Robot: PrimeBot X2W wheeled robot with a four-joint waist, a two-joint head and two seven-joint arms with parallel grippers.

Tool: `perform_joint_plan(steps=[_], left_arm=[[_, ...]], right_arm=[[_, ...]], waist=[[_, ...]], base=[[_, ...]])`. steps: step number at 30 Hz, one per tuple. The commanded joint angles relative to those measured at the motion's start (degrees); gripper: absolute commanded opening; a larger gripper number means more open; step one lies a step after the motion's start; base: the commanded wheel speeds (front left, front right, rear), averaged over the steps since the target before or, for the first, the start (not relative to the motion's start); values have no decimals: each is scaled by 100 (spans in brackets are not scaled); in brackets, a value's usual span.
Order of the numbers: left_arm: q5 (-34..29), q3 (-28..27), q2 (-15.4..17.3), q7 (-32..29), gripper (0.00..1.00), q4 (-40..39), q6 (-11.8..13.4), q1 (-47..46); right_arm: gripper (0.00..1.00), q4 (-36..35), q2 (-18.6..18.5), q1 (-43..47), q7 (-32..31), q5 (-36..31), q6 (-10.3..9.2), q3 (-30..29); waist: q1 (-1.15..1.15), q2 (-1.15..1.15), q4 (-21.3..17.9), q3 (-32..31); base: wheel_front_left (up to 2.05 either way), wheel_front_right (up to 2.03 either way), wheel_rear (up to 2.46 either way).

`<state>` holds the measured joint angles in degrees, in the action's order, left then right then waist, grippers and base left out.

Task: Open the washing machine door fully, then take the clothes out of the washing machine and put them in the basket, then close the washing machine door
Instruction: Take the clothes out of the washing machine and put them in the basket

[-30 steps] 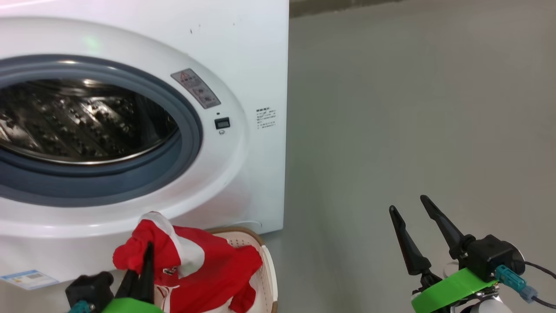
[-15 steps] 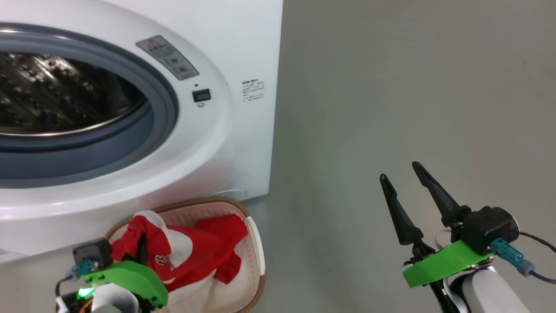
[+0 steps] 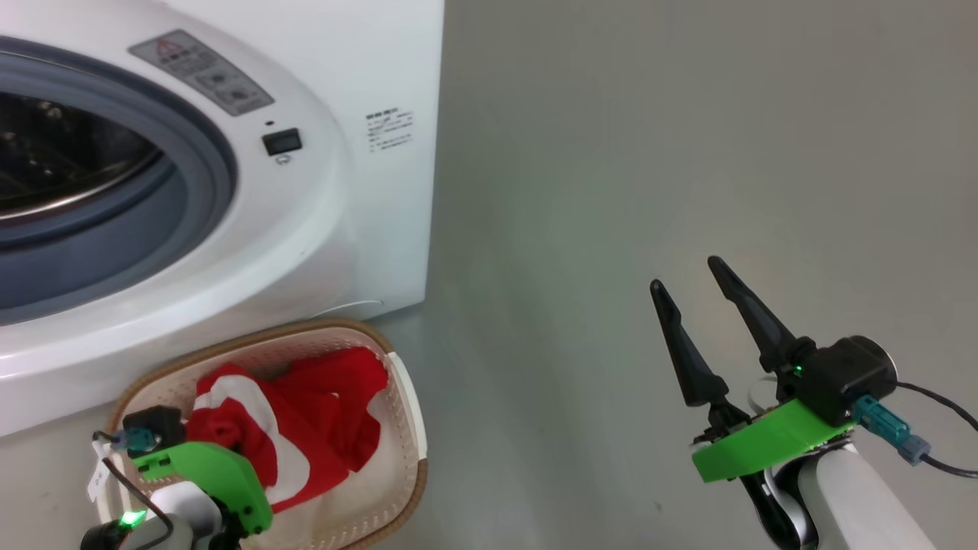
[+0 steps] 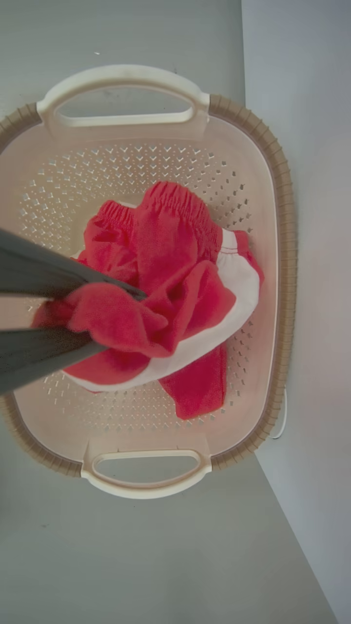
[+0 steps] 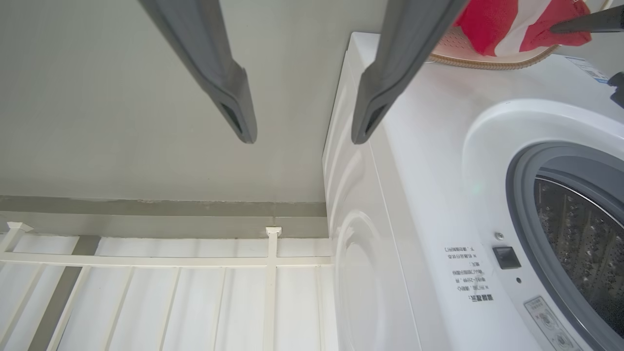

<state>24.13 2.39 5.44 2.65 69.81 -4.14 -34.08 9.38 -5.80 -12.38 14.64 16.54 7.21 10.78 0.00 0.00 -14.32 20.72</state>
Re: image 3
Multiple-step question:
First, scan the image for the white cable tag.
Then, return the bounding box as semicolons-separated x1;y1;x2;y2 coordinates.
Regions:
86;442;115;503

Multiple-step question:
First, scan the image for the red and white garment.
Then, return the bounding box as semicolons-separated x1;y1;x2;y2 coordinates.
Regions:
186;348;390;514

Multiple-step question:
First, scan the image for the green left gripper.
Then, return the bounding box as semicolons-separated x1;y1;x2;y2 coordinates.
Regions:
131;442;274;535

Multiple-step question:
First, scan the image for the cream perforated laundry basket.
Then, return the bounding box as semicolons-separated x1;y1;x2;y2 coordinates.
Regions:
103;319;429;550

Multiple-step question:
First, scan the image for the white washing machine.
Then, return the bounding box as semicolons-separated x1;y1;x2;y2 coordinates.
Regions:
0;0;445;438

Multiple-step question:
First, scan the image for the black cable with teal connector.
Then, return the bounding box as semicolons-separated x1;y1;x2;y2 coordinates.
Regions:
92;428;178;550
852;382;978;480

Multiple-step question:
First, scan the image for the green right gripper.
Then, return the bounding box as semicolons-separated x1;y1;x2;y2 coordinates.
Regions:
649;255;853;484

